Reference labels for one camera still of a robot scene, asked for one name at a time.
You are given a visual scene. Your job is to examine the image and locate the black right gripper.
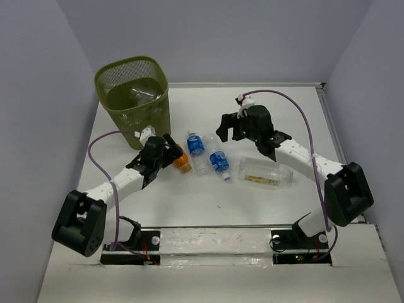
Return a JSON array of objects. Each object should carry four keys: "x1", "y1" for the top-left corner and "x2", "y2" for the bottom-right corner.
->
[{"x1": 215, "y1": 112, "x2": 259, "y2": 143}]

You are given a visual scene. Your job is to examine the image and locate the orange label plastic bottle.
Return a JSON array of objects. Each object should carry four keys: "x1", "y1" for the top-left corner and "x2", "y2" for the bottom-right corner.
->
[{"x1": 173, "y1": 144, "x2": 192, "y2": 174}]

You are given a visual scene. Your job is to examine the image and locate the pocari sweat blue bottle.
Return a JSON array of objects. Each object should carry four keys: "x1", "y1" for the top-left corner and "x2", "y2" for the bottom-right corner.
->
[
  {"x1": 187, "y1": 131, "x2": 208, "y2": 176},
  {"x1": 203, "y1": 134, "x2": 230, "y2": 181}
]

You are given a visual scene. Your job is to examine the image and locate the silver cap clear bottle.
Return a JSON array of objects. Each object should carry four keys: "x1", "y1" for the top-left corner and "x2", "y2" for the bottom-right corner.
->
[{"x1": 127, "y1": 83, "x2": 162, "y2": 107}]

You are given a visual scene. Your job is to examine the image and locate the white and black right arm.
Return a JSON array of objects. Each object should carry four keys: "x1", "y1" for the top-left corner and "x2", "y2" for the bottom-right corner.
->
[{"x1": 216, "y1": 105, "x2": 374, "y2": 247}]

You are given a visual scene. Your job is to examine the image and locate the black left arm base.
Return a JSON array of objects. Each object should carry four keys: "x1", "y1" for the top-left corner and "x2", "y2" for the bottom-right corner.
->
[{"x1": 100, "y1": 229, "x2": 161, "y2": 266}]

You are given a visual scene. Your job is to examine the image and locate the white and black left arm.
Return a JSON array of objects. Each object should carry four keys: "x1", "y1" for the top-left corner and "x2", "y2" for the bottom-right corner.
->
[{"x1": 51, "y1": 133, "x2": 183, "y2": 257}]

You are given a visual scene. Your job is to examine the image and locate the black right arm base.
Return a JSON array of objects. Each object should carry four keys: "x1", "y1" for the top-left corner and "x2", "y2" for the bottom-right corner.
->
[{"x1": 269, "y1": 229, "x2": 332, "y2": 265}]

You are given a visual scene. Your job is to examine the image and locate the olive green mesh bin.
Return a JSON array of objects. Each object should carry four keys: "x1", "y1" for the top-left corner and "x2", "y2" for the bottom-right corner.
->
[{"x1": 94, "y1": 56, "x2": 171, "y2": 136}]

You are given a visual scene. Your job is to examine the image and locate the upright Pocari Sweat blue bottle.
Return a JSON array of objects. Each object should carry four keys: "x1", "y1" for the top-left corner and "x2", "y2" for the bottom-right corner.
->
[{"x1": 187, "y1": 131, "x2": 208, "y2": 176}]

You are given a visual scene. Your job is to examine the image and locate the large ribbed clear bottle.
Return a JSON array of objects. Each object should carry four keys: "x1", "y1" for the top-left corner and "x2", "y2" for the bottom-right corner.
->
[{"x1": 238, "y1": 157, "x2": 296, "y2": 189}]

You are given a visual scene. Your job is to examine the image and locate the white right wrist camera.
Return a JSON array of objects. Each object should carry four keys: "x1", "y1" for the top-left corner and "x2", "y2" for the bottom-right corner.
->
[{"x1": 235, "y1": 94, "x2": 255, "y2": 119}]

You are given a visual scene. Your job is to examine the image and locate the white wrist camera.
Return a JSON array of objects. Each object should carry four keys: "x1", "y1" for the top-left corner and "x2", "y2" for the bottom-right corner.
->
[
  {"x1": 133, "y1": 125, "x2": 156, "y2": 145},
  {"x1": 235, "y1": 94, "x2": 255, "y2": 119}
]

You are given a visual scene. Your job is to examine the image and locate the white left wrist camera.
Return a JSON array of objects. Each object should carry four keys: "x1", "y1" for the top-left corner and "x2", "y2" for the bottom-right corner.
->
[{"x1": 133, "y1": 125, "x2": 156, "y2": 145}]

